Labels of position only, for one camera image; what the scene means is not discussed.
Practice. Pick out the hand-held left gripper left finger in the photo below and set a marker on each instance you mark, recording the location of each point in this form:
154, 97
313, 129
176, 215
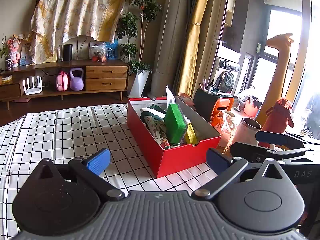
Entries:
98, 160

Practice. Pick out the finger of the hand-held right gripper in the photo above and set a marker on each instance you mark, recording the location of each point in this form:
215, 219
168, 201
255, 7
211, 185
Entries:
250, 152
270, 137

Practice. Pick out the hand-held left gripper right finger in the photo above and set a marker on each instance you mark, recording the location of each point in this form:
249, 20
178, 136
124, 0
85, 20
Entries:
218, 160

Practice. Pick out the red cardboard box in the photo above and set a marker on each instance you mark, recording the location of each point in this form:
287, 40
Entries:
180, 160

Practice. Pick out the yellow sponge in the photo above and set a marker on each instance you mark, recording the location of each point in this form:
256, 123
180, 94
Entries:
190, 133

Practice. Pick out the green scouring sponge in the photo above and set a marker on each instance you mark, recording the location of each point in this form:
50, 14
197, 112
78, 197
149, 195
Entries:
175, 122

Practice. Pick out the red water bottle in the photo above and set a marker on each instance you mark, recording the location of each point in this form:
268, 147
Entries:
276, 120

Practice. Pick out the white tumbler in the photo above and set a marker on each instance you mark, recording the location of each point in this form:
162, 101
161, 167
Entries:
243, 132

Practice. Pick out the white figurine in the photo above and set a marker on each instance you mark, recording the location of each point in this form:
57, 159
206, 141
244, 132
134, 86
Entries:
228, 125

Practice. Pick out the black-and-white checked tablecloth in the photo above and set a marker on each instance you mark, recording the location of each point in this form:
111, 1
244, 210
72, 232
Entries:
50, 130

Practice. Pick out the dark green storage bag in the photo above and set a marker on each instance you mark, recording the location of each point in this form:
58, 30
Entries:
205, 102

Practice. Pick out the orange giraffe toy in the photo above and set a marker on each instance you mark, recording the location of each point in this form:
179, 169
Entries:
277, 67

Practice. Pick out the washing machine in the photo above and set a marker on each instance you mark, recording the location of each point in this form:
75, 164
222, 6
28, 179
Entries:
228, 75

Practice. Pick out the purple kettlebell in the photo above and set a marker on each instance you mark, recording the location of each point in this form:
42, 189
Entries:
77, 82

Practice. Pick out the white planter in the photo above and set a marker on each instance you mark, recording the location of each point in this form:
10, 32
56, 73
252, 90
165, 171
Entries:
138, 85

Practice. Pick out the pink toy case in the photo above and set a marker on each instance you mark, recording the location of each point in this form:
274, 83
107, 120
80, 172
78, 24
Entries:
62, 82

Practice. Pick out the wooden TV cabinet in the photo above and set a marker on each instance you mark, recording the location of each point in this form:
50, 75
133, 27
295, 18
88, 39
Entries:
107, 72

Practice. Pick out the white router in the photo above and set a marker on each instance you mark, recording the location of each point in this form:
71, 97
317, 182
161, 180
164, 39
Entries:
32, 91

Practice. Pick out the plastic bag of fruit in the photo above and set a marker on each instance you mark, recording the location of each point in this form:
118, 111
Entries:
98, 53

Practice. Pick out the black cylinder speaker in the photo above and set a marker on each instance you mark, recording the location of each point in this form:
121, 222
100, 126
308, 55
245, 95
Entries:
67, 52

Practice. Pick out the yellow curtain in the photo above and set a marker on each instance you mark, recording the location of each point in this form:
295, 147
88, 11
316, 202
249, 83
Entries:
195, 42

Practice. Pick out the small yellow box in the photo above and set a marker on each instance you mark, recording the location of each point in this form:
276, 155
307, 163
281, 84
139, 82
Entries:
6, 79

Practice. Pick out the covered standing air conditioner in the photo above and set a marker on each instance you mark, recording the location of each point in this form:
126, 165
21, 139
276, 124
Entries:
170, 42

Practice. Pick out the small potted plant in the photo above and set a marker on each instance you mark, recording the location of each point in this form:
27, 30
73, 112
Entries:
7, 63

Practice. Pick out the pink plush doll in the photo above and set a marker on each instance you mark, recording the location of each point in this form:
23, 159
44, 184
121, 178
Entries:
15, 52

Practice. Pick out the yellow patterned cover cloth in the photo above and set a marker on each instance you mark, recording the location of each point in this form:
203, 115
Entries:
75, 10

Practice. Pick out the tall green potted plant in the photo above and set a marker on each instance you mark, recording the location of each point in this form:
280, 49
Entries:
147, 0

